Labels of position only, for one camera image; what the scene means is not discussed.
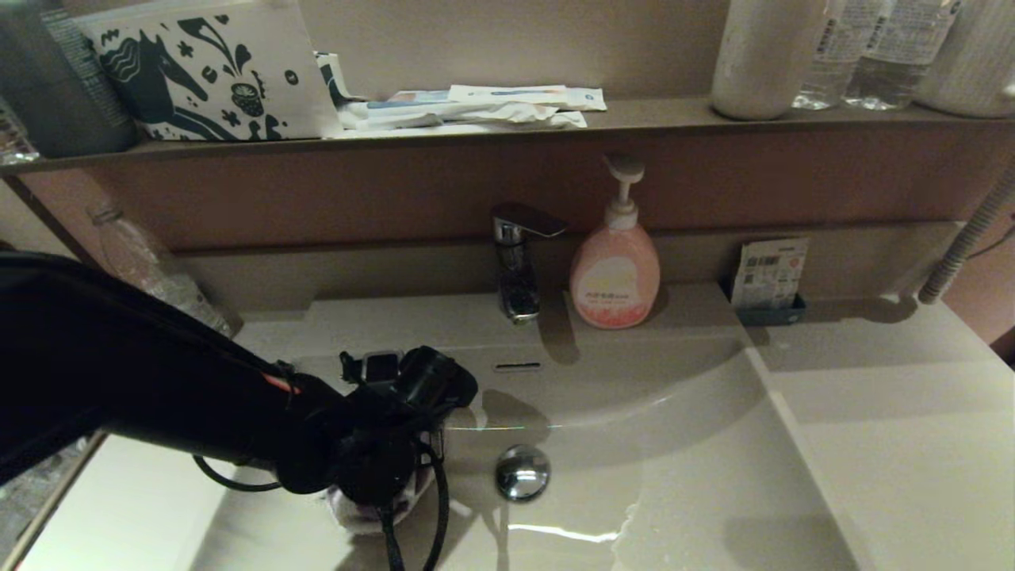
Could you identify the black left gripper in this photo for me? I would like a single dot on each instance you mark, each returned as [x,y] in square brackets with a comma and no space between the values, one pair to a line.
[381,444]

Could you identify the purple white striped towel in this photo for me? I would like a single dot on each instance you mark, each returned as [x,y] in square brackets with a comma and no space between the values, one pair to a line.
[349,515]

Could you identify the chrome sink faucet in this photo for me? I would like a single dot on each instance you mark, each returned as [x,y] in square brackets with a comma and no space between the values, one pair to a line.
[515,277]

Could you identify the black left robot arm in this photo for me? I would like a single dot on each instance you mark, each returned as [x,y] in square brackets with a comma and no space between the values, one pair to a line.
[119,357]

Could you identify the white sink basin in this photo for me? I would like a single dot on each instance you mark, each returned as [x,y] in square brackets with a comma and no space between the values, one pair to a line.
[674,476]

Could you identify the chrome drain stopper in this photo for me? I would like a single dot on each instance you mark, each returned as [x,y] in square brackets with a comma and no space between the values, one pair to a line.
[522,473]

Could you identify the pink soap pump bottle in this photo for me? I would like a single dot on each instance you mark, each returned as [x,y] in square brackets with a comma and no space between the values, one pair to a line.
[614,277]

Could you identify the clear plastic bottle without cap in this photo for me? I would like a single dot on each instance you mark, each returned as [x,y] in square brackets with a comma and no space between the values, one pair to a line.
[143,262]

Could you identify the blue white toothbrush packet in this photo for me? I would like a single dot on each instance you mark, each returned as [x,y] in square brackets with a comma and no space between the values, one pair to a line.
[412,100]

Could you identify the crumpled white plastic wrapper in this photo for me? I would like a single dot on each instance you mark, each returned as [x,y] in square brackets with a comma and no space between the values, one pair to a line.
[507,117]

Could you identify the crumpled clear plastic bag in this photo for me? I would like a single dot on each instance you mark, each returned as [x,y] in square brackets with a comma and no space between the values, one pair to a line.
[24,492]

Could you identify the white pouch with horse print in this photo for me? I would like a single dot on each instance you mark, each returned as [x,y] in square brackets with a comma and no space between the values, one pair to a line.
[301,79]

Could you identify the dark blue soap tray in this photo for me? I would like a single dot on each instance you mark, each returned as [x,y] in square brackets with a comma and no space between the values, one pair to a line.
[765,316]

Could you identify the white printed sachet packet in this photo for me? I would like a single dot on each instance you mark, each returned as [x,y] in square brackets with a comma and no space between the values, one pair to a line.
[767,274]

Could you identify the dark grey cylindrical can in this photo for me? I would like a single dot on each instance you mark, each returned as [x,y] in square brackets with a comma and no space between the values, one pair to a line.
[47,95]

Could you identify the white smooth cylindrical container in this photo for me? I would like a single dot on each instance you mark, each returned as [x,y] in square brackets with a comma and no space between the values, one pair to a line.
[761,63]

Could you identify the clear labelled water bottle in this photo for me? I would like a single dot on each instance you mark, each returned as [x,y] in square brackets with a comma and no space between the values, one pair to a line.
[831,79]
[890,71]

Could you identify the white ribbed container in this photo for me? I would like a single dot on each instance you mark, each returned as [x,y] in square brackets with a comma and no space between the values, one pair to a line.
[969,71]

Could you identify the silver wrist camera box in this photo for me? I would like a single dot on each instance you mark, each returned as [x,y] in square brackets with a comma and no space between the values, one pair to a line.
[382,368]

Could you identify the beige counter side rail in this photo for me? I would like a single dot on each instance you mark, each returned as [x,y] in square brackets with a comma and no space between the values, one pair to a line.
[47,507]

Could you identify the brown wall shelf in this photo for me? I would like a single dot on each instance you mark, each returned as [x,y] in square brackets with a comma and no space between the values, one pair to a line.
[650,117]

